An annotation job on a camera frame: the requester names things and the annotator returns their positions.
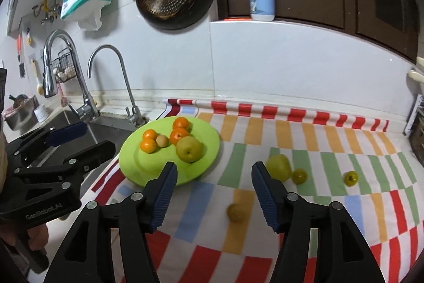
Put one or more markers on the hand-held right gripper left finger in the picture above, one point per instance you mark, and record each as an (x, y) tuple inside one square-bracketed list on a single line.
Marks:
[(164, 193)]

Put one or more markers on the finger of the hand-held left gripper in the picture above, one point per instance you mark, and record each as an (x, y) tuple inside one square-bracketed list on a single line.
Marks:
[(68, 133), (99, 152)]

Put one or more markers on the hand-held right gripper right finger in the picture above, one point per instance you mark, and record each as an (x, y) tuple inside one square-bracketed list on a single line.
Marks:
[(265, 193)]

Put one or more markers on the brown kiwi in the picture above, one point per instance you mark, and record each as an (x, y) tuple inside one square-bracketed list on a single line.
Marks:
[(162, 140), (236, 212)]

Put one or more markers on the orange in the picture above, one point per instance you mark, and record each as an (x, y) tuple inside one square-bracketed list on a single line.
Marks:
[(149, 134), (181, 123), (148, 145), (179, 136)]

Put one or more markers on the yellow pear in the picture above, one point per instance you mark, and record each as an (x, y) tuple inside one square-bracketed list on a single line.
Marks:
[(189, 149)]

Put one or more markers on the green plate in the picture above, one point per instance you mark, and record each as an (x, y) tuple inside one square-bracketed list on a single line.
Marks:
[(205, 150)]

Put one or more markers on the person's left hand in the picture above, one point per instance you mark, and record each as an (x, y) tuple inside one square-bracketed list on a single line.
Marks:
[(38, 236)]

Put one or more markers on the steel sink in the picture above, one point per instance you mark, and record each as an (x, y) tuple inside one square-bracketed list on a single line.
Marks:
[(106, 132)]

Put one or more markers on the green pear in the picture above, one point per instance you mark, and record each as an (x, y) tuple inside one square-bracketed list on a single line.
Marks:
[(281, 165)]

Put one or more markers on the white cup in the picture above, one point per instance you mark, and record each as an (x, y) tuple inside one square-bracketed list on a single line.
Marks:
[(41, 114)]

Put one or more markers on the small green citrus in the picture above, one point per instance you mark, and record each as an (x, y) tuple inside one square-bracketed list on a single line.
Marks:
[(299, 176), (351, 178)]

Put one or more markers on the tall steel pull-down faucet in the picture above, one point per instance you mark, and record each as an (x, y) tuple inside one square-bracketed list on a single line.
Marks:
[(49, 70)]

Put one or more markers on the colourful checked tablecloth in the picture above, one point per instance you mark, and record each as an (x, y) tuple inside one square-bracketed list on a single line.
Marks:
[(314, 150)]

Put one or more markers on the thin steel gooseneck faucet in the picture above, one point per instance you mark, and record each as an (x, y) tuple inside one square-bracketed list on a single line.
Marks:
[(122, 70)]

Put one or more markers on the white dish rack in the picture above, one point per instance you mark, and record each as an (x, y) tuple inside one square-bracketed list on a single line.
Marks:
[(412, 117)]

